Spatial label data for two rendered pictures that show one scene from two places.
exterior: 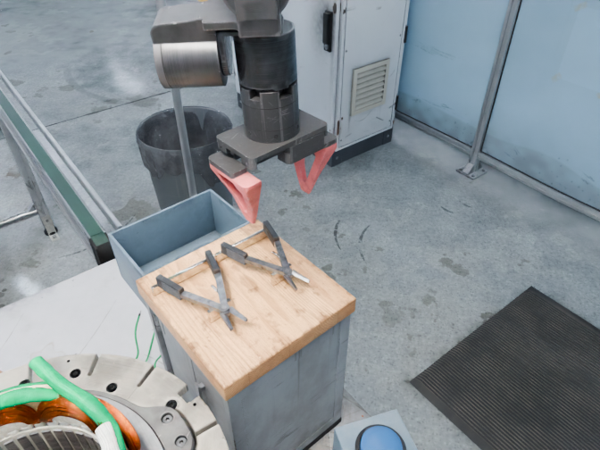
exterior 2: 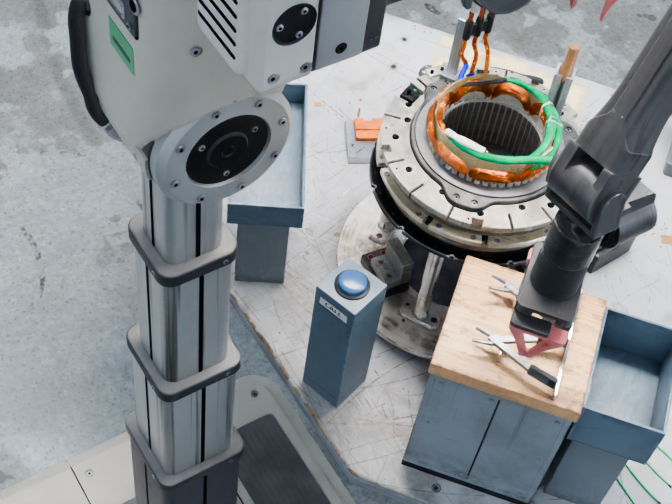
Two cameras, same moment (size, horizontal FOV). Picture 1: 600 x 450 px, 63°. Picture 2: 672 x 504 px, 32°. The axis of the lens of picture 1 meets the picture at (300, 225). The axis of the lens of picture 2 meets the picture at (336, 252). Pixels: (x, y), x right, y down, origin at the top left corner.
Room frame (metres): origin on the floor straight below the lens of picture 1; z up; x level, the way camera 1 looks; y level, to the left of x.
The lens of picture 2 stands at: (0.95, -0.69, 2.32)
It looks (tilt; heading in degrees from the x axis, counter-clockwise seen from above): 52 degrees down; 141
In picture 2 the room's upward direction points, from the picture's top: 9 degrees clockwise
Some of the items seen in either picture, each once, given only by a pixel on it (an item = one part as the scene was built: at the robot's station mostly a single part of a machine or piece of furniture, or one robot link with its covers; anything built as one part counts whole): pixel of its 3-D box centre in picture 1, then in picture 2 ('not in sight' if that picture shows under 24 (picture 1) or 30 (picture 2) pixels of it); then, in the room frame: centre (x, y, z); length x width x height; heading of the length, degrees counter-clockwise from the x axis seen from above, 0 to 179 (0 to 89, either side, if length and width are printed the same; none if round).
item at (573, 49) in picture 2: not in sight; (568, 63); (0.13, 0.33, 1.20); 0.02 x 0.02 x 0.06
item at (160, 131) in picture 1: (190, 163); not in sight; (1.78, 0.47, 0.39); 0.39 x 0.39 x 0.35
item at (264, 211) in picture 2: not in sight; (264, 203); (-0.03, -0.07, 0.92); 0.25 x 0.11 x 0.28; 148
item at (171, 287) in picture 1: (170, 287); not in sight; (0.40, 0.15, 1.09); 0.04 x 0.01 x 0.02; 55
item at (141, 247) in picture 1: (194, 296); (604, 421); (0.53, 0.17, 0.92); 0.17 x 0.11 x 0.28; 130
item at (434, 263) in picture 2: not in sight; (430, 278); (0.20, 0.10, 0.91); 0.02 x 0.02 x 0.21
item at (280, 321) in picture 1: (244, 295); (519, 335); (0.41, 0.07, 1.05); 0.20 x 0.19 x 0.02; 40
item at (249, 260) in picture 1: (267, 266); (514, 339); (0.43, 0.04, 1.09); 0.06 x 0.01 x 0.01; 65
